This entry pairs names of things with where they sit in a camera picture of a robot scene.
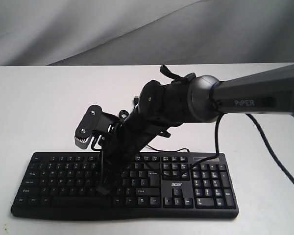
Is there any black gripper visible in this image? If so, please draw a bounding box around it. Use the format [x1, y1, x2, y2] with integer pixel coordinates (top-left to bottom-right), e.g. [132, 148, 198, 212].
[104, 107, 172, 172]

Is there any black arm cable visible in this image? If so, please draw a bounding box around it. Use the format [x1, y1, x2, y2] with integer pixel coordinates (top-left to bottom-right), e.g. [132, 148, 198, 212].
[188, 113, 294, 191]

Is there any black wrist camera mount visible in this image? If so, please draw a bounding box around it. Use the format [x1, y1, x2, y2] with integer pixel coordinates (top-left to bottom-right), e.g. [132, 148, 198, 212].
[74, 105, 121, 149]

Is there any black acer keyboard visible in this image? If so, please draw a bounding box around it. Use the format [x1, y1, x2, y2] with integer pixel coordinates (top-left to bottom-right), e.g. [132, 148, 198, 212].
[11, 152, 239, 221]

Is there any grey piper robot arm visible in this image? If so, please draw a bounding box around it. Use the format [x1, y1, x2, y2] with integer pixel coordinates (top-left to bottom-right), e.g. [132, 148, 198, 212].
[105, 65, 294, 171]

